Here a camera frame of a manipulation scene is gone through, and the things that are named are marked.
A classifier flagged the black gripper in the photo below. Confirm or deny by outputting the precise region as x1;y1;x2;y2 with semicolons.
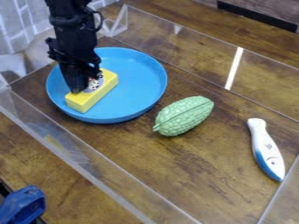
45;0;103;94

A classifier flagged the yellow butter brick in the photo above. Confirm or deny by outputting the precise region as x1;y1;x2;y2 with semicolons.
65;68;118;113

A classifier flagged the blue round tray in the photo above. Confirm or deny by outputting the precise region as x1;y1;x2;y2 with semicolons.
46;47;169;123

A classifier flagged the grey white checkered cloth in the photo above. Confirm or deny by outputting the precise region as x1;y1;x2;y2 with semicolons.
0;0;118;55

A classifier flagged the green bitter gourd toy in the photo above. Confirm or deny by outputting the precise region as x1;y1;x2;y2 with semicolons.
154;96;214;137

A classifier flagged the clear acrylic barrier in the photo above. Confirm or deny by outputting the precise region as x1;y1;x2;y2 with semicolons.
0;0;299;224

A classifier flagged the blue clamp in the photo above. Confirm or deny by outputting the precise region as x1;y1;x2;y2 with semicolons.
0;185;46;224

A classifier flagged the white and blue toy fish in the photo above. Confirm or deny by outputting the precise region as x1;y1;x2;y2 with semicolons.
248;118;286;182

